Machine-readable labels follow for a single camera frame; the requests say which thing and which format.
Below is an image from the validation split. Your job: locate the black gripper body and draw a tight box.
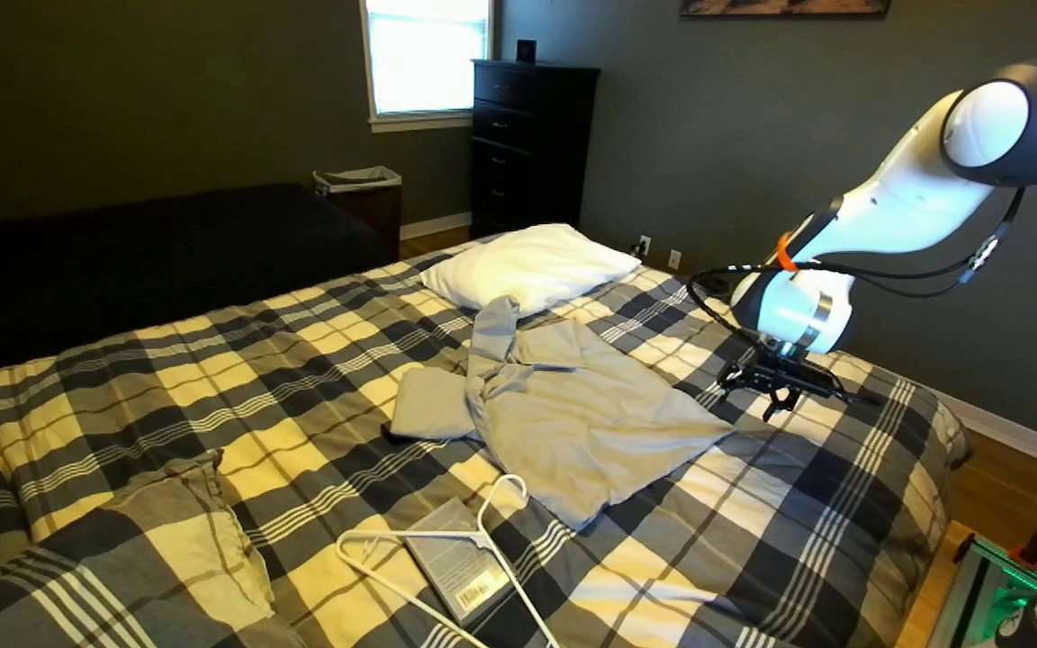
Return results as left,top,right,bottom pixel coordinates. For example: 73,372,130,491
747,335,822,389

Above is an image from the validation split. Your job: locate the grey shirt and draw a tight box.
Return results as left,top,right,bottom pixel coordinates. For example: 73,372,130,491
464,293,738,533

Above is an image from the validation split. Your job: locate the white pillow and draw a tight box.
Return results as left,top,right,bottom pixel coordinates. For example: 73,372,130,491
418,220,645,325

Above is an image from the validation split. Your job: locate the small folded grey pillow case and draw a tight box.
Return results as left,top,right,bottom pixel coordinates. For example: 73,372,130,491
386,363,483,448

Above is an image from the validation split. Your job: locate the wooden cart board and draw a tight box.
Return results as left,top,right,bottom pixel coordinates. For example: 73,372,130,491
893,514,981,648

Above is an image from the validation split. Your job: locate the black dresser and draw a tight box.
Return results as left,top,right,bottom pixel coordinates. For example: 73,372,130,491
468,59,606,240

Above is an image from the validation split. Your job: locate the small flat grey pouch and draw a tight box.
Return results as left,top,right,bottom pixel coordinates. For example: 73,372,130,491
398,492,519,628

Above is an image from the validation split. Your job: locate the plaid bed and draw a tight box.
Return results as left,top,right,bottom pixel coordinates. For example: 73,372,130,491
0,234,971,648

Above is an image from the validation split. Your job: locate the black futon couch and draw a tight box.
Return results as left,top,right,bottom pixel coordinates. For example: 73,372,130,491
0,181,402,383

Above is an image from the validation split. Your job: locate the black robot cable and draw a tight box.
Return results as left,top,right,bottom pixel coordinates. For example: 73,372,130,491
683,183,1030,363

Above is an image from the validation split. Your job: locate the orange cable strap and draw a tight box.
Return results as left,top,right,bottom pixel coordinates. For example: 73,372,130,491
773,232,805,277

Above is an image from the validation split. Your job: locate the white wire clothes hanger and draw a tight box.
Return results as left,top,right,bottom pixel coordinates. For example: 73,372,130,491
332,472,565,648

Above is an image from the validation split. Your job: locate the bright window with white frame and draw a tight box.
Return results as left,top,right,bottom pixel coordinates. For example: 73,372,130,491
356,0,499,133

